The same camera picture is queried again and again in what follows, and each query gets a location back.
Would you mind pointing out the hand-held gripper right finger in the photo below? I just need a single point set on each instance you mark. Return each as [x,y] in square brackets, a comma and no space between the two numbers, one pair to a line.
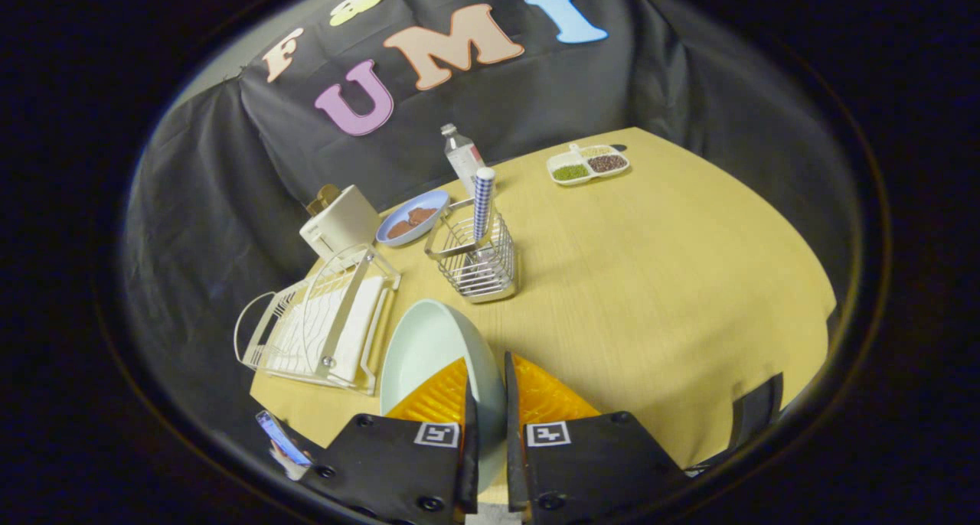
[597,464]

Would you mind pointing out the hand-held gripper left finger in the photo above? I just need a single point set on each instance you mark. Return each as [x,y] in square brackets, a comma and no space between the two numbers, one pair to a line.
[398,464]

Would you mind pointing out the white toaster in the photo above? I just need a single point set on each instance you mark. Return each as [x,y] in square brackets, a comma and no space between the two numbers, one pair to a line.
[341,223]

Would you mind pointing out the black backdrop cloth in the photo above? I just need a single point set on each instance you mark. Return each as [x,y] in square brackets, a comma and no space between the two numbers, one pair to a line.
[582,89]

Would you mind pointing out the blue oval plate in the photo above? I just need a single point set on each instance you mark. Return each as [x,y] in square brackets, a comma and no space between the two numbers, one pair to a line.
[398,217]

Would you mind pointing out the clear plastic bottle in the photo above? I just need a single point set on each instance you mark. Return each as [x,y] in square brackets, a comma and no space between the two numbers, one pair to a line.
[463,158]

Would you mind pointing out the brown bread piece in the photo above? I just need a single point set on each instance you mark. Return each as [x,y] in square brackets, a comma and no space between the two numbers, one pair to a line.
[423,216]
[400,229]

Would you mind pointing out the toast slice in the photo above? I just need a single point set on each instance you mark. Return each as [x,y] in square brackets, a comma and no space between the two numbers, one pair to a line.
[325,197]

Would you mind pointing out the white divided bean tray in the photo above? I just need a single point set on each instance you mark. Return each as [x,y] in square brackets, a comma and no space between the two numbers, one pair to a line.
[588,165]

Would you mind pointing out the smartphone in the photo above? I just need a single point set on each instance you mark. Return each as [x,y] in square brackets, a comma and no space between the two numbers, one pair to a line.
[282,437]

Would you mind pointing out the pale green plate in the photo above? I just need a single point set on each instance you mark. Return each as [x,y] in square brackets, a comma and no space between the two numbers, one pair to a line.
[429,341]

